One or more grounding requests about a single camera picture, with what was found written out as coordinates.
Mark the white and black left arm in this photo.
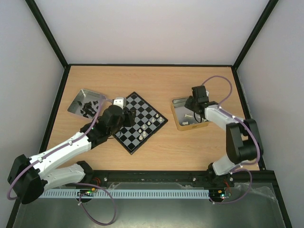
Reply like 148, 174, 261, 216
8, 104, 136, 204

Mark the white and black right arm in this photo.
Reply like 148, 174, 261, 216
185, 85, 263, 186

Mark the pile of black chess pieces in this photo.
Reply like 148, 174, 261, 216
77, 101, 99, 118

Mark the gold-rimmed metal tin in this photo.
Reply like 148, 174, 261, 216
171, 97, 209, 131

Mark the black and white chessboard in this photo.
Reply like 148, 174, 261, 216
114, 92, 168, 154

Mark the silver metal tin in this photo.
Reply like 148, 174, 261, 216
67, 89, 105, 119

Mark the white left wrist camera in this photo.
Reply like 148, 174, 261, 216
113, 97, 126, 109

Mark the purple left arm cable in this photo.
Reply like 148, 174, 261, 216
6, 96, 117, 225

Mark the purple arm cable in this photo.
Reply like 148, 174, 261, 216
201, 75, 261, 206
6, 96, 117, 225

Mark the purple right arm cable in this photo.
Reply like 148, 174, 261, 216
201, 75, 261, 206

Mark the light blue slotted cable duct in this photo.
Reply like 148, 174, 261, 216
40, 189, 209, 199

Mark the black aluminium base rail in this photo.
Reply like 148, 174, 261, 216
23, 169, 276, 188

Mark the black enclosure frame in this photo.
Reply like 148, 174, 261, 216
4, 0, 294, 228

